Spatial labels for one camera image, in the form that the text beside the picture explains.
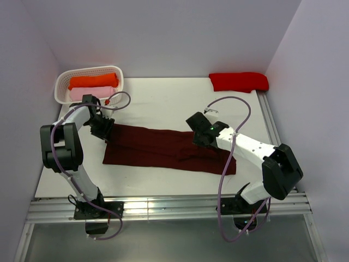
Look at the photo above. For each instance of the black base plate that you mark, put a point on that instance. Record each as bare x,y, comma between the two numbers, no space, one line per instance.
114,208
236,205

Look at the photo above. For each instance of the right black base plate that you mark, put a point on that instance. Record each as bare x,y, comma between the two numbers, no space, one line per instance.
236,205

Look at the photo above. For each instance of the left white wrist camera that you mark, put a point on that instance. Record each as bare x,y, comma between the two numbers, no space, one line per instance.
108,111

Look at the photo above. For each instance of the aluminium side rail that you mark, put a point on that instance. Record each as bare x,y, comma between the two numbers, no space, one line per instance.
268,119

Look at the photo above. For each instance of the orange rolled t-shirt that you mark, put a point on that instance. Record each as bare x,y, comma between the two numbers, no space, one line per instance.
110,79

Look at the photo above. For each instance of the dark red t-shirt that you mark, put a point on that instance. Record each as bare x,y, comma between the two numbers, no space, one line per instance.
143,147

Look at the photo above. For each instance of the white plastic basket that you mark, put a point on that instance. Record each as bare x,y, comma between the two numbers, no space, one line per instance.
62,83

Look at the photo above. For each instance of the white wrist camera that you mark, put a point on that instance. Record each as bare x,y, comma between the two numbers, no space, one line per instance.
211,115
108,111

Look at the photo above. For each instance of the aluminium front rail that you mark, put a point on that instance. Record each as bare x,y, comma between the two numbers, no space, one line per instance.
59,210

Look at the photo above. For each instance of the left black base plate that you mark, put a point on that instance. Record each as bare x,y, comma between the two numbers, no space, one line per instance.
114,208

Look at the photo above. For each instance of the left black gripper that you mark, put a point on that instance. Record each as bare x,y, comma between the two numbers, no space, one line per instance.
105,133

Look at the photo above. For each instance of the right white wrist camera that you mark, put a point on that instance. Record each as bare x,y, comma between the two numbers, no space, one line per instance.
211,115

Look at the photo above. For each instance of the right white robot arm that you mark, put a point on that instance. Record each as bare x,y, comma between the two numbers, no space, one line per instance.
279,167

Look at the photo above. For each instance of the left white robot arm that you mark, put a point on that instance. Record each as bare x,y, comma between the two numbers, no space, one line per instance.
62,152

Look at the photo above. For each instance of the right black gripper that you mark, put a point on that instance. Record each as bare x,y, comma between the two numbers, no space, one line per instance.
196,140

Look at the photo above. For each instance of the pink rolled t-shirt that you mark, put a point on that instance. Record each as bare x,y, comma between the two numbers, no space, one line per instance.
77,93

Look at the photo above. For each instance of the bright red folded t-shirt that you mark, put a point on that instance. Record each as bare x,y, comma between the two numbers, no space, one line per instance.
239,82

